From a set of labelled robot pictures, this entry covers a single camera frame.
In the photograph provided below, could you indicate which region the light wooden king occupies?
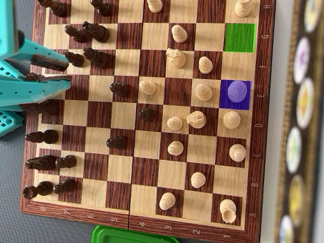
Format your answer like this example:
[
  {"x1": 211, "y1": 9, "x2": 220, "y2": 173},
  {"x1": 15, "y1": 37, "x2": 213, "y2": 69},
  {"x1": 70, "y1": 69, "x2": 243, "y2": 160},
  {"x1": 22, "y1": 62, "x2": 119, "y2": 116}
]
[{"x1": 226, "y1": 78, "x2": 249, "y2": 104}]

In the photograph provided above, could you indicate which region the dark wooden rook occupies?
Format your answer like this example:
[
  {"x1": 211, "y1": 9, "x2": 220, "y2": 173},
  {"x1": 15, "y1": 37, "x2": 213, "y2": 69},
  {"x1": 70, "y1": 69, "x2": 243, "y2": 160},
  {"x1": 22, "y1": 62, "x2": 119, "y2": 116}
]
[
  {"x1": 22, "y1": 178, "x2": 54, "y2": 203},
  {"x1": 35, "y1": 0, "x2": 69, "y2": 18}
]

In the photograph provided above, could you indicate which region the wooden folding chessboard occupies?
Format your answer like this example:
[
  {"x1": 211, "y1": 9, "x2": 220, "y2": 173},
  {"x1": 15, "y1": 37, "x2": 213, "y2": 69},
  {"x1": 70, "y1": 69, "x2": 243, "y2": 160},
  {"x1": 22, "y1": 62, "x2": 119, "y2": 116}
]
[{"x1": 10, "y1": 0, "x2": 285, "y2": 243}]

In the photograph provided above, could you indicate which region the light wooden rook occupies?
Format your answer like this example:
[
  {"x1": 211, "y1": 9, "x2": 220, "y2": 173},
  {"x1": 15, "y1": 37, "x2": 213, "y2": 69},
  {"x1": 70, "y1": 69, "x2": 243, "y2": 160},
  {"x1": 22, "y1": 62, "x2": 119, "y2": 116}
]
[
  {"x1": 233, "y1": 0, "x2": 254, "y2": 19},
  {"x1": 217, "y1": 197, "x2": 239, "y2": 226}
]

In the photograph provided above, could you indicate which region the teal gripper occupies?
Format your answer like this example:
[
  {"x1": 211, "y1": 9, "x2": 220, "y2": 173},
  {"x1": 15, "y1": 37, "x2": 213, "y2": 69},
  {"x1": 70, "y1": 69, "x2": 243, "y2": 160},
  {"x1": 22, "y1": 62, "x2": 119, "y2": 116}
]
[{"x1": 0, "y1": 34, "x2": 76, "y2": 122}]

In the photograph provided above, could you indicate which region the light wooden bishop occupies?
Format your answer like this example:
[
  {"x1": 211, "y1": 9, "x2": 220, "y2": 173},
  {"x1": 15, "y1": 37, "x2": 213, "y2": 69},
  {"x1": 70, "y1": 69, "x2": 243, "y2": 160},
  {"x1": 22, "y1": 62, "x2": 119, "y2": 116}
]
[
  {"x1": 227, "y1": 143, "x2": 248, "y2": 165},
  {"x1": 193, "y1": 82, "x2": 214, "y2": 103}
]

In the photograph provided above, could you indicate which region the dark wooden bishop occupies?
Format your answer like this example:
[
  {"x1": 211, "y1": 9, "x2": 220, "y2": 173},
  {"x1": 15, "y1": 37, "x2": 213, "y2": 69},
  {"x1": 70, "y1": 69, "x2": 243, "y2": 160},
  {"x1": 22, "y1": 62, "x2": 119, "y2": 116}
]
[
  {"x1": 24, "y1": 126, "x2": 61, "y2": 146},
  {"x1": 81, "y1": 47, "x2": 111, "y2": 70}
]

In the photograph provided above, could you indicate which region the dark wooden queen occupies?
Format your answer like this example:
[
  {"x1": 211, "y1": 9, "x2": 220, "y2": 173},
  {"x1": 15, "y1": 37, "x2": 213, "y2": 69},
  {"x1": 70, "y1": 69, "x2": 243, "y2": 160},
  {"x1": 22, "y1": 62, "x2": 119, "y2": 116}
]
[{"x1": 17, "y1": 94, "x2": 61, "y2": 117}]

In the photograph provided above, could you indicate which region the patterned side strip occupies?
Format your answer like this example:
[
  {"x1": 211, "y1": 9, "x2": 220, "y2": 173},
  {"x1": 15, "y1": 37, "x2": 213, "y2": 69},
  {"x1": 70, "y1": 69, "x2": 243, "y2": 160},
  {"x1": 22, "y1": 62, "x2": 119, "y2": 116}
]
[{"x1": 268, "y1": 0, "x2": 324, "y2": 243}]

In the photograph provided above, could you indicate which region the light wooden knight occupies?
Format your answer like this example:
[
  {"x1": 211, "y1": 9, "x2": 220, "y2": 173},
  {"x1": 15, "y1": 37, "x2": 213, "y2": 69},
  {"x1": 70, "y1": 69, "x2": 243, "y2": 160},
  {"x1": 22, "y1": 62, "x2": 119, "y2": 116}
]
[
  {"x1": 164, "y1": 47, "x2": 189, "y2": 70},
  {"x1": 185, "y1": 109, "x2": 208, "y2": 130}
]

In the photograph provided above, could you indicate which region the dark wooden knight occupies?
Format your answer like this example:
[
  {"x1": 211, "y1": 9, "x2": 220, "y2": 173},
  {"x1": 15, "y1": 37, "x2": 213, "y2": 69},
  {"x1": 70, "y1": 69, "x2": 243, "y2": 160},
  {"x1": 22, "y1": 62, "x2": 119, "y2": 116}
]
[
  {"x1": 80, "y1": 20, "x2": 112, "y2": 44},
  {"x1": 24, "y1": 152, "x2": 58, "y2": 173}
]

